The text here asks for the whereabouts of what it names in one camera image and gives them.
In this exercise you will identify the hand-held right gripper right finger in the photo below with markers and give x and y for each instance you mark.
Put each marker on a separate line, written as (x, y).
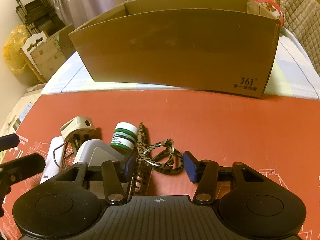
(191, 167)

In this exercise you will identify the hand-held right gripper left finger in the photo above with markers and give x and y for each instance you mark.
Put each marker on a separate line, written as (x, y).
(130, 163)

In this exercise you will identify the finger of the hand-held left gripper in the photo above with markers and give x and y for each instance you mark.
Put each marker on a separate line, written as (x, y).
(25, 166)
(8, 142)

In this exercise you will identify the long white remote control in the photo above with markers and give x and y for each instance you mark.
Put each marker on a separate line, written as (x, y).
(51, 160)

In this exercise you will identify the beige power plug adapter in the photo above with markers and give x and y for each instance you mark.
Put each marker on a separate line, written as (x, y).
(75, 127)

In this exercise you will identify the brown cardboard box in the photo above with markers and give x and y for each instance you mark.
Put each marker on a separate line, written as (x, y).
(175, 55)

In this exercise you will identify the small green white jar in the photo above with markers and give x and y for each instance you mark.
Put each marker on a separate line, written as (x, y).
(123, 136)

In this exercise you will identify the white square plastic device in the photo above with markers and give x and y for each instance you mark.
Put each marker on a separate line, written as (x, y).
(100, 152)

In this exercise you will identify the white patterned cloth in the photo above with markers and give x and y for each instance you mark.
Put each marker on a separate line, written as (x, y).
(20, 97)

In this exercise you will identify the red printed table mat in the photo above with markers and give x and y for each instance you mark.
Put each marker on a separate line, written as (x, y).
(225, 125)

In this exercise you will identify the yellow plastic bag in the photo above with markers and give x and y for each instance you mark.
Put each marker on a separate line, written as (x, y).
(13, 47)

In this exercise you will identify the worn cardboard storage box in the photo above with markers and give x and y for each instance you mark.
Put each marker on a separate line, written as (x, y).
(50, 55)

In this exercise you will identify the white carved chair back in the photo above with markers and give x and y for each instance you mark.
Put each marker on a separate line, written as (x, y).
(32, 45)

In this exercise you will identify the pale purple curtain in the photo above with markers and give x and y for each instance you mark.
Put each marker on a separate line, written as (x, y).
(82, 0)

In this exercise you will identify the red round snack tin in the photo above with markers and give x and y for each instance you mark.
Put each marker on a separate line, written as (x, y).
(271, 6)

